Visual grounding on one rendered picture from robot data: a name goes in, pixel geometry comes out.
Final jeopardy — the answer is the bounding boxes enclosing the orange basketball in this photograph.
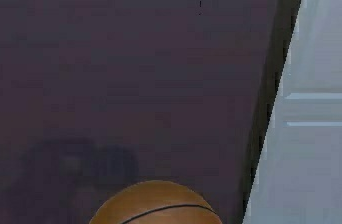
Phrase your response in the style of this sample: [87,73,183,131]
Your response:
[88,180,224,224]

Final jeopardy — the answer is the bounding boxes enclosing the pale grey panelled door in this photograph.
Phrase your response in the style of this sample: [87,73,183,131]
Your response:
[242,0,342,224]

